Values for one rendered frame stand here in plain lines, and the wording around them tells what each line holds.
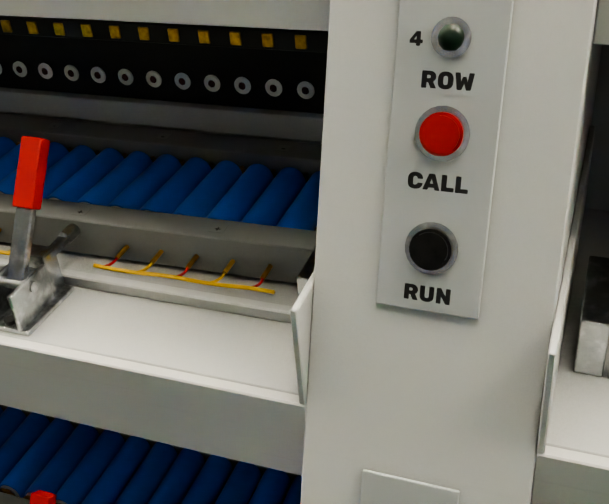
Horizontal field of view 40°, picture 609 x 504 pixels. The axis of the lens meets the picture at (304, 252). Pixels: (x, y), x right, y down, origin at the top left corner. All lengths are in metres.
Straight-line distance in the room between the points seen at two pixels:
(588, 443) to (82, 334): 0.23
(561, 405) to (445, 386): 0.05
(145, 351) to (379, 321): 0.12
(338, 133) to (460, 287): 0.07
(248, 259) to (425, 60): 0.16
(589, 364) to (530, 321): 0.06
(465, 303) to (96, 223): 0.22
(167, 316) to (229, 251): 0.05
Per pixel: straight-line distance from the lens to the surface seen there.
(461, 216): 0.31
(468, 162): 0.31
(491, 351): 0.32
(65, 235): 0.46
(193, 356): 0.39
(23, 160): 0.43
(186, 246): 0.43
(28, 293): 0.42
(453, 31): 0.30
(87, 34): 0.55
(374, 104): 0.32
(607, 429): 0.35
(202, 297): 0.41
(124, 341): 0.40
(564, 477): 0.34
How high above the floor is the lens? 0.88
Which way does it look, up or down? 14 degrees down
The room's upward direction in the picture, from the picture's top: 3 degrees clockwise
